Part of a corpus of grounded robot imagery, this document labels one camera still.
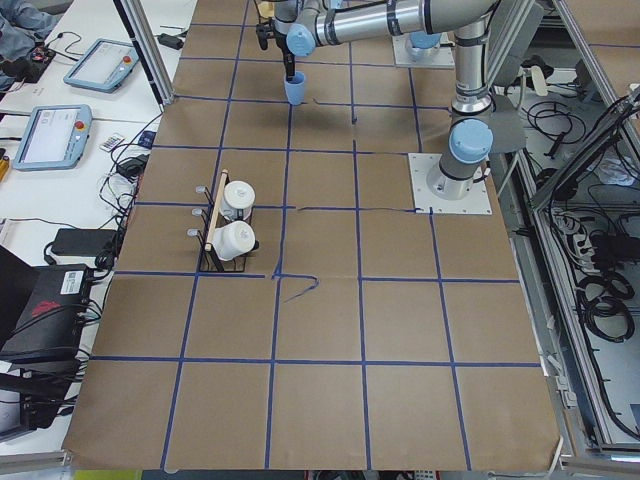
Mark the teach pendant far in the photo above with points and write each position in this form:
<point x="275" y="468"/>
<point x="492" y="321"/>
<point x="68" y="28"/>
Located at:
<point x="103" y="67"/>

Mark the white mug near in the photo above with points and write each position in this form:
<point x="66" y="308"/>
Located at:
<point x="233" y="240"/>

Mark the small remote control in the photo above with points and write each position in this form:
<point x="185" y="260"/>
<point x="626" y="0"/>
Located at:
<point x="112" y="142"/>

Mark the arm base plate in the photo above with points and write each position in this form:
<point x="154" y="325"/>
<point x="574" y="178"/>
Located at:
<point x="440" y="56"/>
<point x="434" y="192"/>

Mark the teach pendant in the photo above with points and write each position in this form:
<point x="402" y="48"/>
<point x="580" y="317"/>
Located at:
<point x="103" y="67"/>
<point x="54" y="139"/>

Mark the black power adapter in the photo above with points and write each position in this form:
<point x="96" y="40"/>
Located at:
<point x="81" y="242"/>

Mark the white mug far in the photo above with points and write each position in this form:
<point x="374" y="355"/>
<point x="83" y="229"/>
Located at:
<point x="238" y="200"/>

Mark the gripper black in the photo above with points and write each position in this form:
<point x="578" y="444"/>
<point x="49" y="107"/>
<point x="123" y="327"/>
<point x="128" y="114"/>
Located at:
<point x="284" y="45"/>

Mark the wooden dowel rack handle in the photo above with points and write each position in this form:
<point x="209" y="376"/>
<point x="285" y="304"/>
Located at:
<point x="219" y="193"/>

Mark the aluminium frame post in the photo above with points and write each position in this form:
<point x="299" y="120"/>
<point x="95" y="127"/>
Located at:
<point x="135" y="22"/>

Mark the light blue plastic cup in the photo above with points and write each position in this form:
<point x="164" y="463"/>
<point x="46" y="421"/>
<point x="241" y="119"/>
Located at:
<point x="295" y="88"/>

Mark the teach pendant near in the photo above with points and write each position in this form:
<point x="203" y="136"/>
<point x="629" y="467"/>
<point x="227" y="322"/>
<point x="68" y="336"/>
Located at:
<point x="54" y="139"/>

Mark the black wire mug rack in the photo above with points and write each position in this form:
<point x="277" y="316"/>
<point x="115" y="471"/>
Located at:
<point x="209" y="261"/>

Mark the black laptop case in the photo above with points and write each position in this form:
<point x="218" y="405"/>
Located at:
<point x="41" y="308"/>

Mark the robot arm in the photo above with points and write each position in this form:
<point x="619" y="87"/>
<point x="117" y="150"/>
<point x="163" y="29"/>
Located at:
<point x="300" y="27"/>

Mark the white mug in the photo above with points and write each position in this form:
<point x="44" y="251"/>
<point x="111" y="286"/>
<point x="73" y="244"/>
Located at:
<point x="233" y="240"/>
<point x="238" y="200"/>

